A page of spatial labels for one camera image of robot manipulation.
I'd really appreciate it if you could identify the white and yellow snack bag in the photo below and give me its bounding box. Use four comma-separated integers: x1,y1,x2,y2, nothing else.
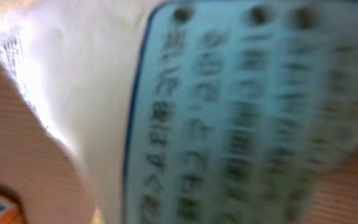
0,0,358,223

